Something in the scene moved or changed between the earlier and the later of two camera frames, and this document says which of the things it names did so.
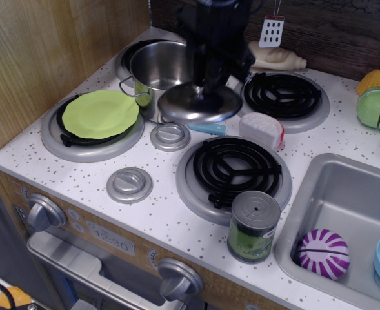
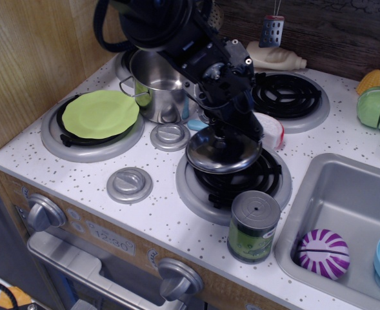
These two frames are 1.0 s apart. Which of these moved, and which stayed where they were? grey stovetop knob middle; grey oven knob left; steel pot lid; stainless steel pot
Moved: steel pot lid
Stayed: grey stovetop knob middle; stainless steel pot; grey oven knob left
